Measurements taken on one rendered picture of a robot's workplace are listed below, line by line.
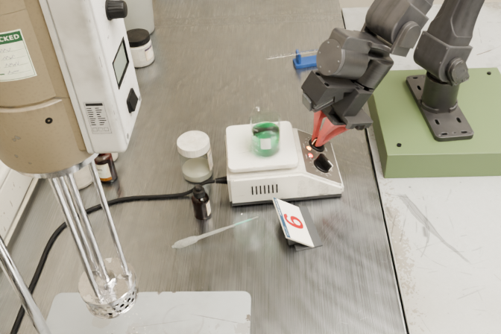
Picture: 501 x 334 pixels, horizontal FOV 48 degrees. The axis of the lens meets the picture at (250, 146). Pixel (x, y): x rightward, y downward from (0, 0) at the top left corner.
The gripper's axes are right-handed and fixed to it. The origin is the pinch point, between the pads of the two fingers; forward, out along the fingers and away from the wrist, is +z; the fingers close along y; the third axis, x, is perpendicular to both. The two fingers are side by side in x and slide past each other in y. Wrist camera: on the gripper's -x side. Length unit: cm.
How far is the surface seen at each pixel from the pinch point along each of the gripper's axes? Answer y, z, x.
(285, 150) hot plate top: 1.0, 0.9, -8.4
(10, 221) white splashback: -14, 30, -44
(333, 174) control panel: 7.1, 1.4, -0.9
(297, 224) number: 12.2, 6.7, -10.5
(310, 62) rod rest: -27.2, 2.9, 22.5
